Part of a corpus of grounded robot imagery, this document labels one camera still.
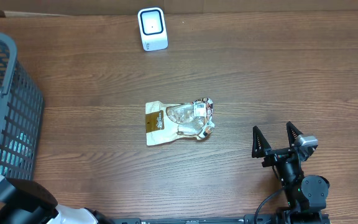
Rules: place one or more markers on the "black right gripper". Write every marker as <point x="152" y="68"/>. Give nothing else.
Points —
<point x="261" y="148"/>

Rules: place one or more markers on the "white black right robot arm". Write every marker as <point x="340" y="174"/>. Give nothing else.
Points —
<point x="306" y="194"/>

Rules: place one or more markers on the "beige snack pouch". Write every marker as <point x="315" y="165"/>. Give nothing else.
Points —
<point x="168" y="122"/>

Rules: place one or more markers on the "grey plastic basket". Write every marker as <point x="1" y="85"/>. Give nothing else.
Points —
<point x="21" y="113"/>

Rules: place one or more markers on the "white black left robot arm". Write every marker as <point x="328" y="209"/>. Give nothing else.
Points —
<point x="25" y="201"/>

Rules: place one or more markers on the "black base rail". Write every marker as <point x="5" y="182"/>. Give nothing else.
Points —
<point x="216" y="220"/>

